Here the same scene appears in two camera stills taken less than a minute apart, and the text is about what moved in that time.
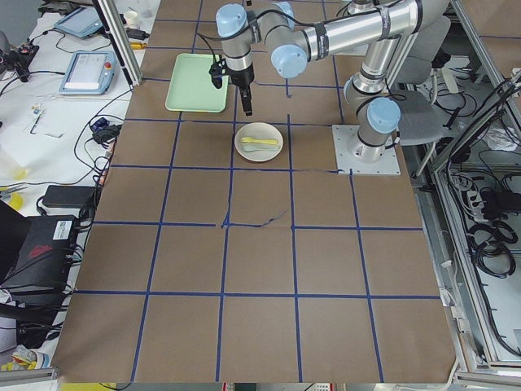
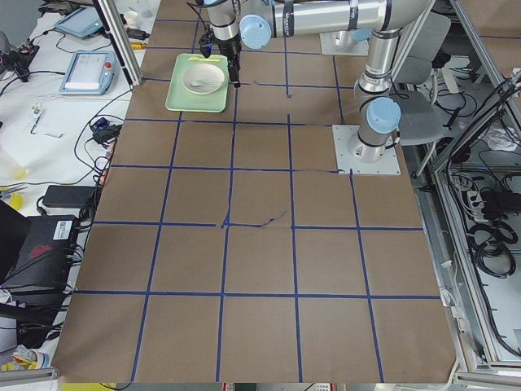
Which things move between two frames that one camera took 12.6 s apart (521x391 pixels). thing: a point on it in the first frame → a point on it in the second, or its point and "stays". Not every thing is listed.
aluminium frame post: (120, 37) stays
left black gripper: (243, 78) → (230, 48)
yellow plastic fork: (248, 139) → (196, 59)
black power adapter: (68, 196) stays
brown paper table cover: (225, 248) stays
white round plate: (260, 131) → (203, 78)
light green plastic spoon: (251, 148) → (196, 84)
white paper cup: (131, 19) stays
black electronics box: (37, 260) stays
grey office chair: (419, 122) stays
